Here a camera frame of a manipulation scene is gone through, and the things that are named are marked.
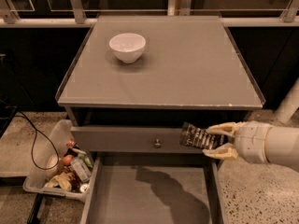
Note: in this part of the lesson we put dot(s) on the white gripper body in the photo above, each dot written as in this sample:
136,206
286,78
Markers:
251,142

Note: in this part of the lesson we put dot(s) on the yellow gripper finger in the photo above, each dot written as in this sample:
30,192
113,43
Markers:
227,128
224,152

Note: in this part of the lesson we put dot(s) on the black rxbar chocolate wrapper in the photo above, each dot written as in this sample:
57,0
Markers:
192,136

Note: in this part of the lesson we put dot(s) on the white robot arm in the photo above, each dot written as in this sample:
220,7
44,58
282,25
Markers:
281,147

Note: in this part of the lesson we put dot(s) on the brass drawer knob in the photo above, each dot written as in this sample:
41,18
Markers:
157,144

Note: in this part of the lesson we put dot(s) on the grey drawer cabinet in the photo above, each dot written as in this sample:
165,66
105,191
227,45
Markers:
189,72

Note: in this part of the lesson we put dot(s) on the open grey middle drawer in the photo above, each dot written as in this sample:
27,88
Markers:
154,189

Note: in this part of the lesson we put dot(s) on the grey upper drawer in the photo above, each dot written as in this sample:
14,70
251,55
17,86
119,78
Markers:
130,139

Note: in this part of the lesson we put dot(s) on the white ceramic bowl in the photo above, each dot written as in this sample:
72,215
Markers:
127,47

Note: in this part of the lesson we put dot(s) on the metal window railing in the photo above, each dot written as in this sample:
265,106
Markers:
84,13

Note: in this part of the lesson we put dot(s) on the small plastic bottle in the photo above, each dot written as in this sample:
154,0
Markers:
81,169

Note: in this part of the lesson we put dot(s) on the green packaged snack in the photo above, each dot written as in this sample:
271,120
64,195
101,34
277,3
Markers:
74,149

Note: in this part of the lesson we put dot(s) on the orange round fruit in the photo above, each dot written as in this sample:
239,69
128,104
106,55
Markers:
67,160

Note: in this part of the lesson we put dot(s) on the crumpled yellow snack bag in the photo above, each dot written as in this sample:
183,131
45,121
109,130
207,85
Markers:
66,181

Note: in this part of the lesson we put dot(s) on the clear plastic bin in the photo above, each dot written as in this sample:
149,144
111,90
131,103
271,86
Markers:
55,144

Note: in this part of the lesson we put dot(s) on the white cup in bin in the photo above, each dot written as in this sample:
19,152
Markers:
52,166

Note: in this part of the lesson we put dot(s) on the white pipe post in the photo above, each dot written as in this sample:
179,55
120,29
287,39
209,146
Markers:
289,105

